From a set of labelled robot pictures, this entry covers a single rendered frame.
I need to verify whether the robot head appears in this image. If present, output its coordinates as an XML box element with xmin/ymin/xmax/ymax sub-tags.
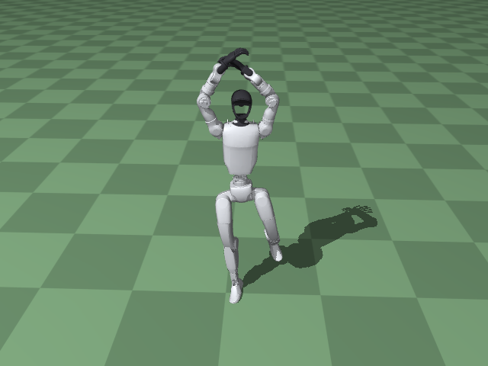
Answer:
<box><xmin>231</xmin><ymin>90</ymin><xmax>252</xmax><ymax>127</ymax></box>

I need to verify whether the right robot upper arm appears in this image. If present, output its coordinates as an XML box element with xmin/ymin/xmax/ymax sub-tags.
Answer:
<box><xmin>197</xmin><ymin>93</ymin><xmax>223</xmax><ymax>140</ymax></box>

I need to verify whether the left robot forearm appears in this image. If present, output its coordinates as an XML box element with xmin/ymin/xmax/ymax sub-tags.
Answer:
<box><xmin>244</xmin><ymin>68</ymin><xmax>275</xmax><ymax>96</ymax></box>

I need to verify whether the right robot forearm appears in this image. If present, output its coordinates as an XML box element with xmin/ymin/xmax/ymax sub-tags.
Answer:
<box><xmin>200</xmin><ymin>63</ymin><xmax>226</xmax><ymax>96</ymax></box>

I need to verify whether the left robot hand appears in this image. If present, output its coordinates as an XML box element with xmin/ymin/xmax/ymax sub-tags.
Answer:
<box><xmin>217</xmin><ymin>56</ymin><xmax>253</xmax><ymax>76</ymax></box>

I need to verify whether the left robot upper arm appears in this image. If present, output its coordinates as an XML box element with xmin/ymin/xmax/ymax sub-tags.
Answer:
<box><xmin>258</xmin><ymin>91</ymin><xmax>279</xmax><ymax>140</ymax></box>

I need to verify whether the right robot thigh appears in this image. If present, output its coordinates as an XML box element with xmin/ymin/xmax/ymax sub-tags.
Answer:
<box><xmin>215</xmin><ymin>189</ymin><xmax>239</xmax><ymax>252</ymax></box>

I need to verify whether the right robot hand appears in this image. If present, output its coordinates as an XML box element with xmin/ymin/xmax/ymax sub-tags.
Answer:
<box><xmin>217</xmin><ymin>48</ymin><xmax>249</xmax><ymax>74</ymax></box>

